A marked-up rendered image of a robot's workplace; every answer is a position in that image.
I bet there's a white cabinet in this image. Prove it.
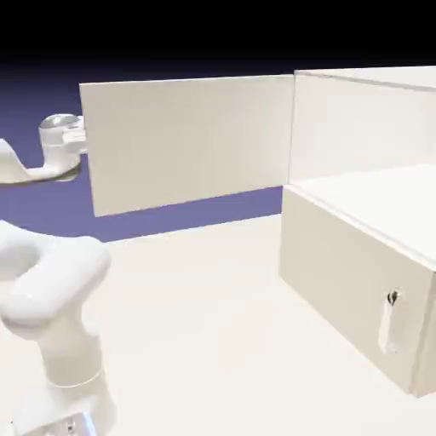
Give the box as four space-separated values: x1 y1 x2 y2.
278 66 436 399

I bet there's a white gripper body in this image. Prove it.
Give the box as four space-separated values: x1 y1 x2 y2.
63 116 89 153

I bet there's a large white cabinet door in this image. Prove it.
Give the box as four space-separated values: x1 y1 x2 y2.
78 73 296 218

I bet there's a white cabinet door with handle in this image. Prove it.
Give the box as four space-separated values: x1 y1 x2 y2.
278 186 436 399

